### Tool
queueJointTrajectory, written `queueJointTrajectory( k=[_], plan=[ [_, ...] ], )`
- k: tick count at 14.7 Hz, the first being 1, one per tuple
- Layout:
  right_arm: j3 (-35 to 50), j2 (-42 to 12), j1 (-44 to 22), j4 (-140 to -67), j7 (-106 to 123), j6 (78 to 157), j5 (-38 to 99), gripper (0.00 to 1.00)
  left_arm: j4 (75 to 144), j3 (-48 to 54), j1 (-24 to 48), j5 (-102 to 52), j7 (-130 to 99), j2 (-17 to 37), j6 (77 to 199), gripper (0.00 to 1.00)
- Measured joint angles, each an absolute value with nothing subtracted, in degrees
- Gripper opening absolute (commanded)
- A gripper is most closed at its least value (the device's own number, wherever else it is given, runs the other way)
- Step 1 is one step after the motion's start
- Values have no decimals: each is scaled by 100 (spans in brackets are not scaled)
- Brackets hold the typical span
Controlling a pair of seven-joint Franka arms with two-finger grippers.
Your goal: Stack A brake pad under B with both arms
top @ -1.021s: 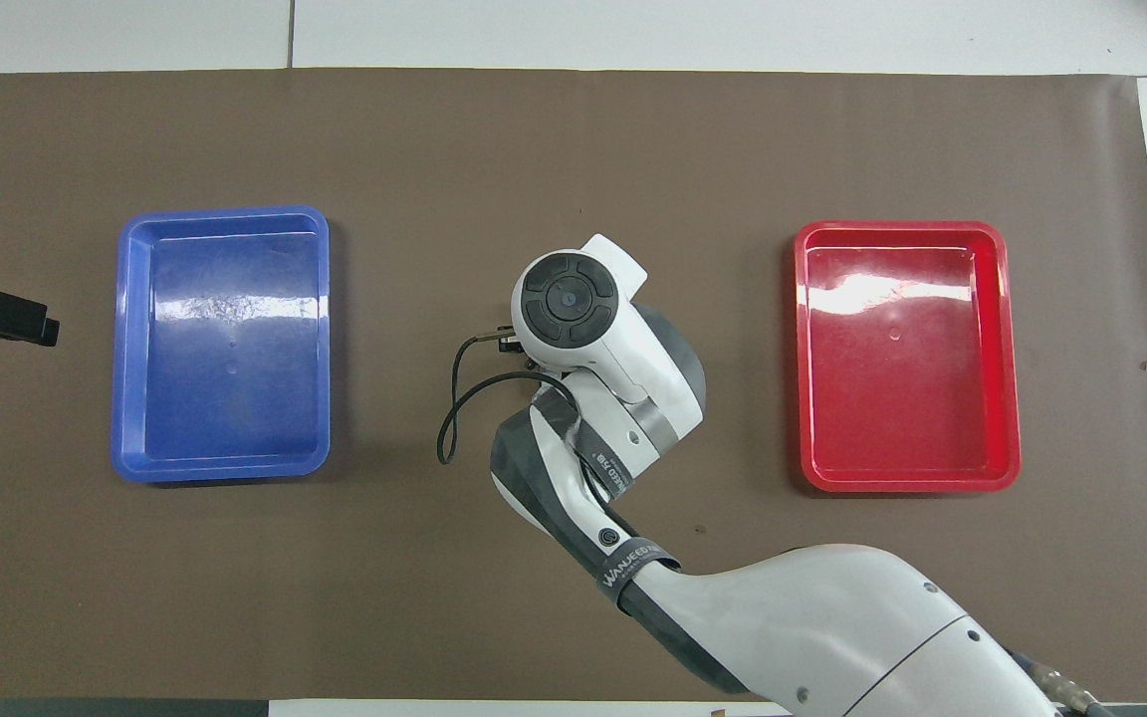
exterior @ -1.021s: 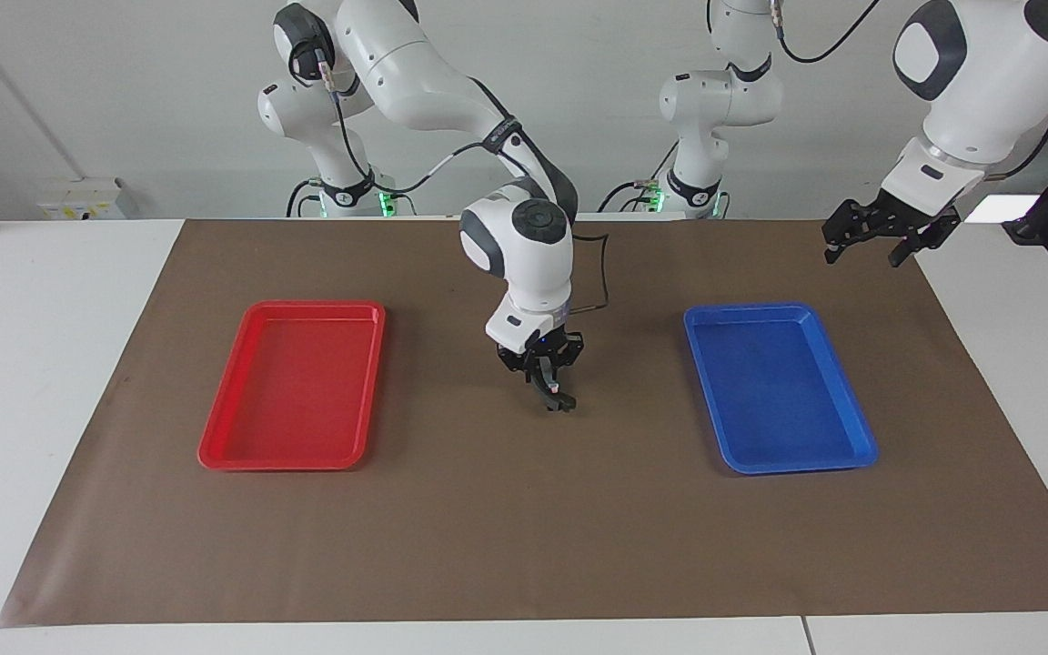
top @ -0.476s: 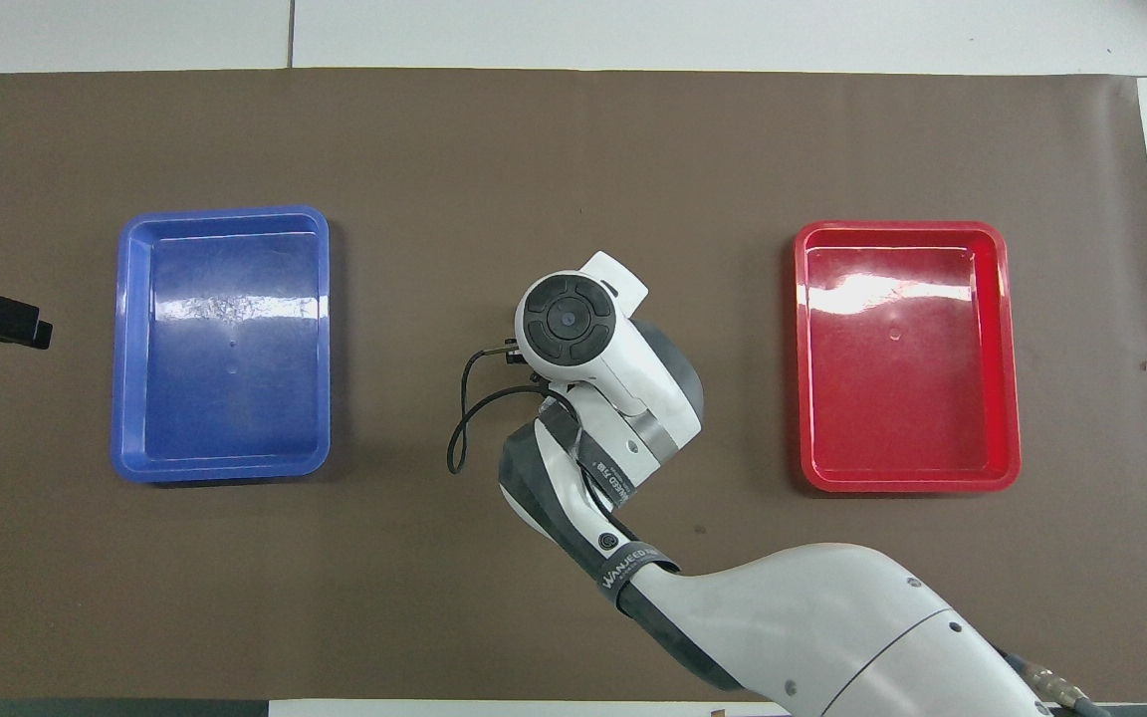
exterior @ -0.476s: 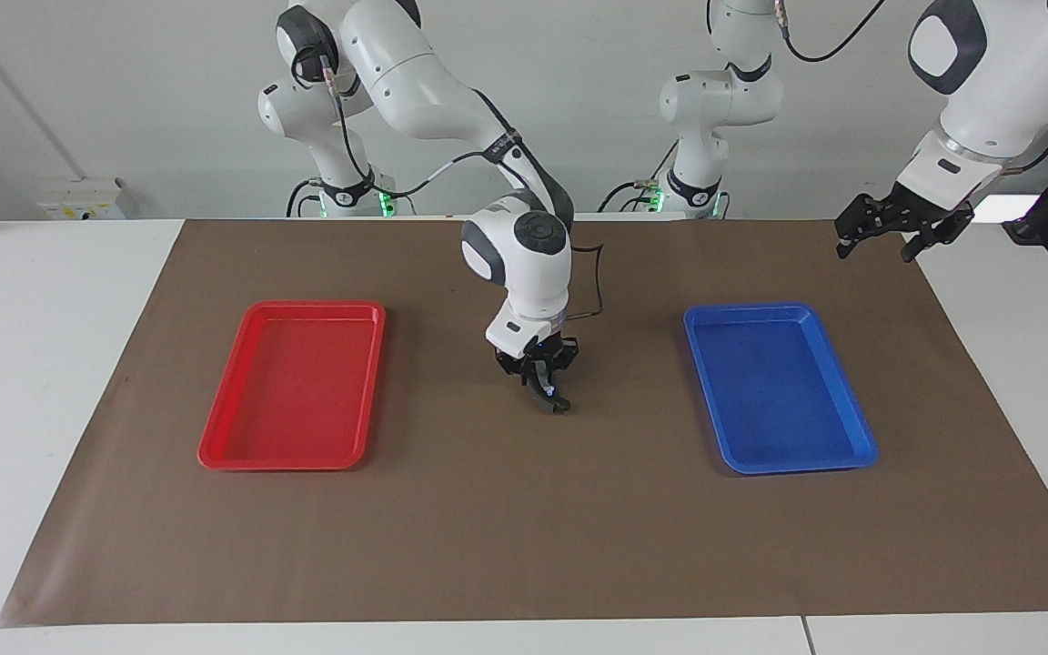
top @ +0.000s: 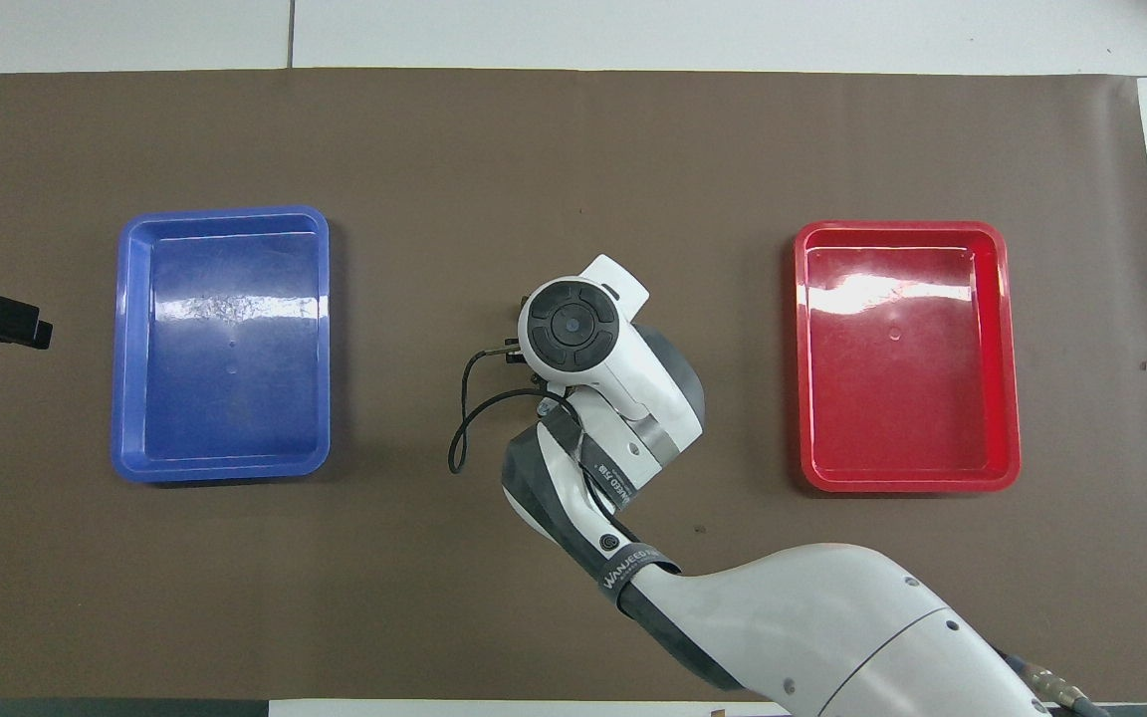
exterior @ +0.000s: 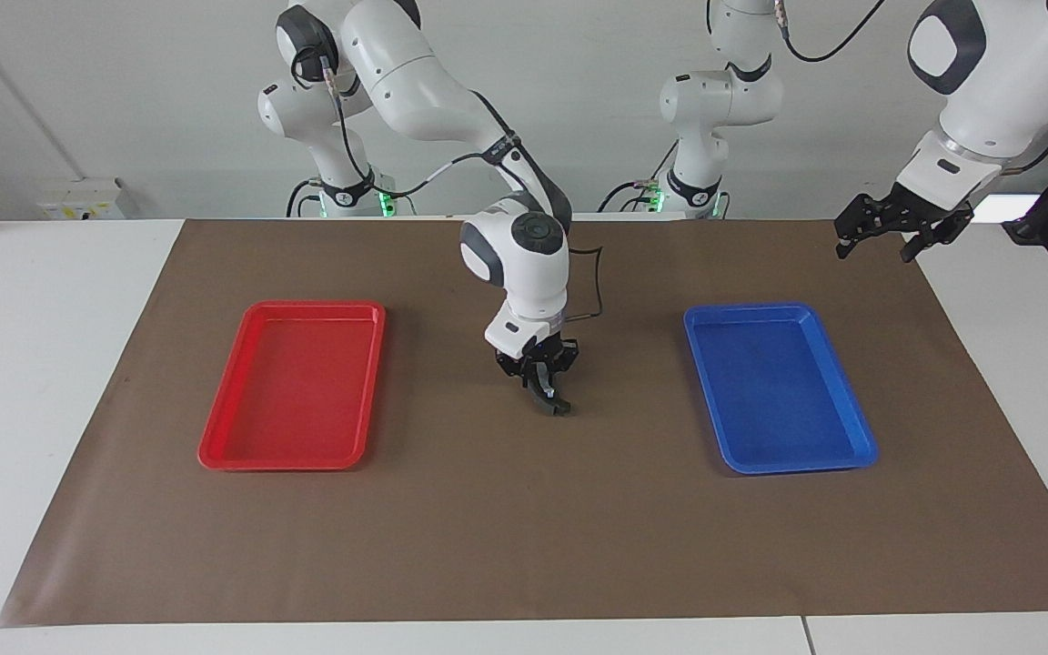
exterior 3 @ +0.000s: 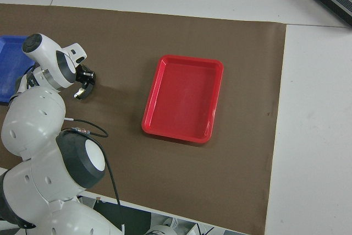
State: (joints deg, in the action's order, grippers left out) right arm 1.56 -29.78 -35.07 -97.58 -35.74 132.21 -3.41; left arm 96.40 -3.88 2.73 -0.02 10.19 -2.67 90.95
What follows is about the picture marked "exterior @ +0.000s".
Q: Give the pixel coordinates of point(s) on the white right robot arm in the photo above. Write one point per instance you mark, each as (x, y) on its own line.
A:
(406, 82)

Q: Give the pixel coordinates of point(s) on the white wall socket box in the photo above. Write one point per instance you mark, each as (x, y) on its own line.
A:
(83, 200)

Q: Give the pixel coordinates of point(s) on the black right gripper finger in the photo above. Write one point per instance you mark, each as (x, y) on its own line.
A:
(529, 377)
(547, 382)

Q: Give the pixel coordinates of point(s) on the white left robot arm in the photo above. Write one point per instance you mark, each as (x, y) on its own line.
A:
(997, 100)

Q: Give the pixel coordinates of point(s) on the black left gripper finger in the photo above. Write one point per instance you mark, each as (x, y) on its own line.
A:
(842, 246)
(913, 246)

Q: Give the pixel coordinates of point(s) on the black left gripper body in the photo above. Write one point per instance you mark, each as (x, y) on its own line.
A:
(901, 209)

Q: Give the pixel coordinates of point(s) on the curved black brake shoe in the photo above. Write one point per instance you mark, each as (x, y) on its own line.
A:
(562, 410)

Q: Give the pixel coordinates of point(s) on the brown paper mat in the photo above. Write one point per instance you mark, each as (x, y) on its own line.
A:
(524, 528)

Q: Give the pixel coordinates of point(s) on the blue plastic tray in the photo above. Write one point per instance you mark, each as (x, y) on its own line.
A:
(779, 391)

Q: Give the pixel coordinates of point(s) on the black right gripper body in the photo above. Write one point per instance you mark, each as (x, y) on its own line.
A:
(542, 355)

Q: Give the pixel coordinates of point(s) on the red plastic tray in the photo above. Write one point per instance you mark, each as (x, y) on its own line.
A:
(292, 391)

